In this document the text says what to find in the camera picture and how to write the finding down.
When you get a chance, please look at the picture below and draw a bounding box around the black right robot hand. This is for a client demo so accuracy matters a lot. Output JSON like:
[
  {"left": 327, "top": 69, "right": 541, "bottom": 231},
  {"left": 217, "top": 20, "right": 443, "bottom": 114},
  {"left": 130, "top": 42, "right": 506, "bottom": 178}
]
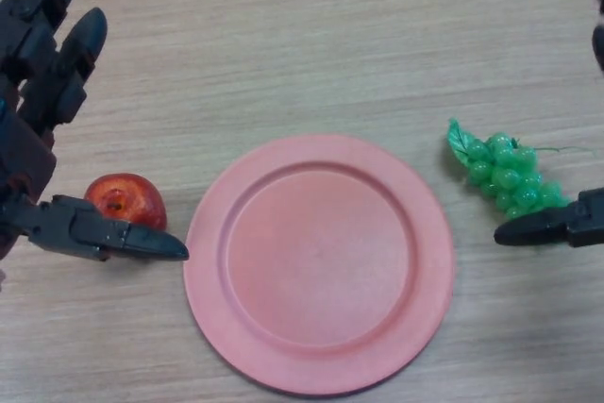
[{"left": 493, "top": 0, "right": 604, "bottom": 248}]

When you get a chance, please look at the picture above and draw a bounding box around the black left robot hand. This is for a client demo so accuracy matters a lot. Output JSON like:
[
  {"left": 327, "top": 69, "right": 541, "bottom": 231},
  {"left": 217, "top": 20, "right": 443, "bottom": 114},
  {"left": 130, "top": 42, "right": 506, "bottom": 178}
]
[{"left": 0, "top": 0, "right": 191, "bottom": 263}]

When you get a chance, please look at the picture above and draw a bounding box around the green grape bunch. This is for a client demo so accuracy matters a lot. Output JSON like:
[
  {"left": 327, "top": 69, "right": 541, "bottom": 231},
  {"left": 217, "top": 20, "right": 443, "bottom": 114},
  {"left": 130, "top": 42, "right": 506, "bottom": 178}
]
[{"left": 446, "top": 117, "right": 595, "bottom": 221}]

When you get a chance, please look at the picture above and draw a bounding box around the pink round plate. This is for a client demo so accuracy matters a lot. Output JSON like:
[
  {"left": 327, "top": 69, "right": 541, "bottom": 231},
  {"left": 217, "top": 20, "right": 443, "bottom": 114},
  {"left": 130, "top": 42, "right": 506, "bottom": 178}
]
[{"left": 183, "top": 133, "right": 457, "bottom": 397}]

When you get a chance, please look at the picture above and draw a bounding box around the red apple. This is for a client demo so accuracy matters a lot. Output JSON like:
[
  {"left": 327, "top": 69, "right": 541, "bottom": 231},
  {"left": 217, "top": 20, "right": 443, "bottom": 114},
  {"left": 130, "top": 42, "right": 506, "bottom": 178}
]
[{"left": 83, "top": 173, "right": 168, "bottom": 233}]

